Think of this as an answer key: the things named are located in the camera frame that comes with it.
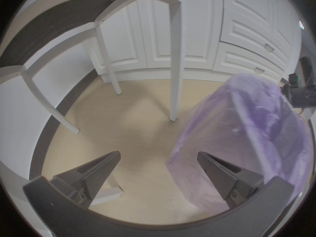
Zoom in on white trash bin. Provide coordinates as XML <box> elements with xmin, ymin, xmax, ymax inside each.
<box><xmin>168</xmin><ymin>83</ymin><xmax>312</xmax><ymax>208</ymax></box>

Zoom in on white small table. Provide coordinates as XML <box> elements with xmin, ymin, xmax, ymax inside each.
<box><xmin>0</xmin><ymin>0</ymin><xmax>183</xmax><ymax>206</ymax></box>

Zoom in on purple plastic bag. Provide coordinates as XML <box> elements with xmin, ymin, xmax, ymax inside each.
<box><xmin>166</xmin><ymin>74</ymin><xmax>314</xmax><ymax>211</ymax></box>

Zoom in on white wardrobe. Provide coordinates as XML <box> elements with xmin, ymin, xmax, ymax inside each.
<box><xmin>86</xmin><ymin>0</ymin><xmax>303</xmax><ymax>84</ymax></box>

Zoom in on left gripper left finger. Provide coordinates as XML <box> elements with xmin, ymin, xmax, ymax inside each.
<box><xmin>51</xmin><ymin>151</ymin><xmax>121</xmax><ymax>209</ymax></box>

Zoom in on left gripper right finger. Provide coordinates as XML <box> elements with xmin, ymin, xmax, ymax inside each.
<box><xmin>197</xmin><ymin>151</ymin><xmax>265</xmax><ymax>209</ymax></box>

